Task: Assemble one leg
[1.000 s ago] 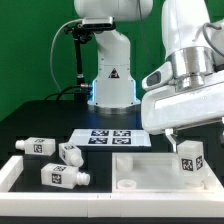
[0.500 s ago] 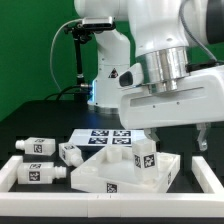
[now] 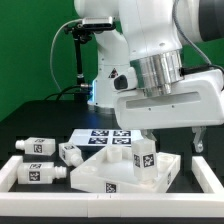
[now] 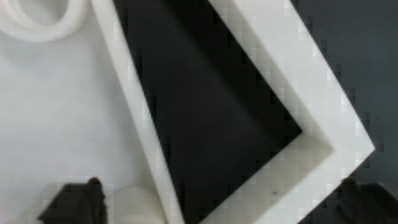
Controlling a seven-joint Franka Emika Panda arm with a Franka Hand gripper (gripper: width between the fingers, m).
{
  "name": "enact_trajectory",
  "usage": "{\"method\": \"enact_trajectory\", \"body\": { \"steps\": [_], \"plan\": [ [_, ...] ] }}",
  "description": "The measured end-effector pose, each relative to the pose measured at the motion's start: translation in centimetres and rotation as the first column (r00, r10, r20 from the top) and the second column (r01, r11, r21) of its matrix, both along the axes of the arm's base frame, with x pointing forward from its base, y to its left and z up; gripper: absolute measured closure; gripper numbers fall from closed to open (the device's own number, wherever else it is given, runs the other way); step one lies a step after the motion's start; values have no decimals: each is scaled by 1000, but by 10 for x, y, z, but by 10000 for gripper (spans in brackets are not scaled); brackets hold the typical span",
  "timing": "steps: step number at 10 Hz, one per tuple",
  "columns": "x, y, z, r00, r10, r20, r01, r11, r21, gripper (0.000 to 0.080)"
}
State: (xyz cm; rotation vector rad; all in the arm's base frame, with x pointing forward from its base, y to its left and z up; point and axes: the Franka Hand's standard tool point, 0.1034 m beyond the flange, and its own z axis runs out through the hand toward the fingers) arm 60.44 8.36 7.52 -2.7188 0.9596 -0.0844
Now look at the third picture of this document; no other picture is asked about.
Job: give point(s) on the white square tabletop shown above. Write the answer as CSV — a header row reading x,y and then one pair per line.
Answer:
x,y
111,170

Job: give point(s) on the white U-shaped obstacle fence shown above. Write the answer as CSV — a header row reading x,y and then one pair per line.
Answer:
x,y
92,205

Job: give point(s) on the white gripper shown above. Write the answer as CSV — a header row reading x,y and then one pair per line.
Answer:
x,y
158,95

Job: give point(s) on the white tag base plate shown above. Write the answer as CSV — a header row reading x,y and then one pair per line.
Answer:
x,y
103,137

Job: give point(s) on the black camera on stand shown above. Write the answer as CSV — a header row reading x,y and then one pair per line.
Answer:
x,y
80,37

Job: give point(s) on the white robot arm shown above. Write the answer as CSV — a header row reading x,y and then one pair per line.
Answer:
x,y
132,29

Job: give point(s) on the black table platform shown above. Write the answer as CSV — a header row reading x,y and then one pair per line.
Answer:
x,y
58,120

